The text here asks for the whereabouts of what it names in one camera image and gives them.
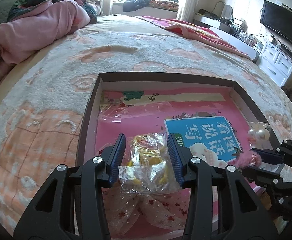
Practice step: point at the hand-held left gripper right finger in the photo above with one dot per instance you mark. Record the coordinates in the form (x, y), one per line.
(177, 160)

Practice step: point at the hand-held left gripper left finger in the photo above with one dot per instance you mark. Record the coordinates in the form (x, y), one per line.
(116, 160)

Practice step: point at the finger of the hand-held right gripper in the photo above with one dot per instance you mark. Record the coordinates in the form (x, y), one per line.
(271, 156)
(263, 177)

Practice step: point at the pearl hair clip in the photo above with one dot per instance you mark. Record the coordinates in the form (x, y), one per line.
(260, 133)

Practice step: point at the yellow hair clips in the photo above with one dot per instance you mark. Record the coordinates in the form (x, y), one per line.
(146, 177)

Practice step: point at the dark shallow cardboard box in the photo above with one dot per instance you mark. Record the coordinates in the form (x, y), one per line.
(86, 120)

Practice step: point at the beige dotted hair bow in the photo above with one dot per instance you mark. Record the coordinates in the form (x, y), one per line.
(156, 212)

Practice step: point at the clear plastic bag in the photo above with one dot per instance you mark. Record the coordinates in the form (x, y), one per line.
(116, 112)

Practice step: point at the white drawer cabinet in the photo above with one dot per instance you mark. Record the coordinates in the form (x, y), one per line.
(271, 55)

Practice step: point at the black set-top box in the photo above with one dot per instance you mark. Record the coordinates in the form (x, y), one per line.
(289, 52)

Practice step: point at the white desk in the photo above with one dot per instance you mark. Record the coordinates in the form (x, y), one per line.
(231, 40)

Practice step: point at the red patterned blanket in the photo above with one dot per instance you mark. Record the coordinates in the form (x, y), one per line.
(186, 27)

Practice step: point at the black flat television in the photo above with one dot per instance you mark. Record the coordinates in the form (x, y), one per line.
(281, 22)

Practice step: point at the white round mirror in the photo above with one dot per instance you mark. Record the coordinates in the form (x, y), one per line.
(227, 12)

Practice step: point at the black bag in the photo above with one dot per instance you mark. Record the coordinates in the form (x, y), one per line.
(206, 12)

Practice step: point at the pink floral quilt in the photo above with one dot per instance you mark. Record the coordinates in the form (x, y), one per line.
(35, 30)

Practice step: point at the floral cushion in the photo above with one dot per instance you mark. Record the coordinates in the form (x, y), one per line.
(164, 3)

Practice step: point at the dark jacket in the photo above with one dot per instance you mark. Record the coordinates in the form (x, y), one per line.
(136, 2)

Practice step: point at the grey quilted headboard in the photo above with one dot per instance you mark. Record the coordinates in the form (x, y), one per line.
(0, 10)

